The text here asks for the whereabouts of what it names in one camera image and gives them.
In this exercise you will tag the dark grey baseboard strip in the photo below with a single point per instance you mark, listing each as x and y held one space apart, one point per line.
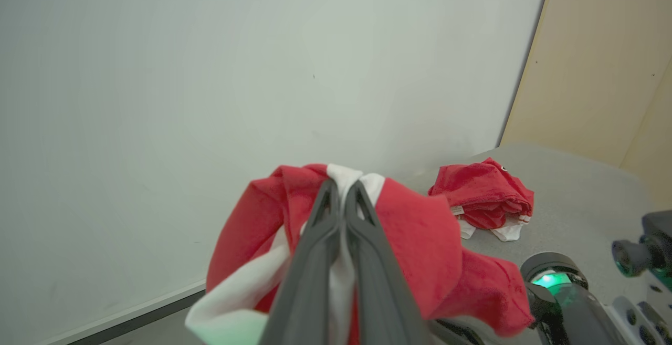
142 316

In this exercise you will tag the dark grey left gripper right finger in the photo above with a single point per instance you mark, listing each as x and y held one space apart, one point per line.
380 282

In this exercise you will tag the white cloth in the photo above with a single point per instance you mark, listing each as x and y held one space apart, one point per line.
485 195

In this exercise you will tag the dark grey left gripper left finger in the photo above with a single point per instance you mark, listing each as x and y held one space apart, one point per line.
307 276

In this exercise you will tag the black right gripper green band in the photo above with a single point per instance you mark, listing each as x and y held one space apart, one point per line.
559 292

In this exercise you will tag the red and white garment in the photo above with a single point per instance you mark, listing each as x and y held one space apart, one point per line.
420 240

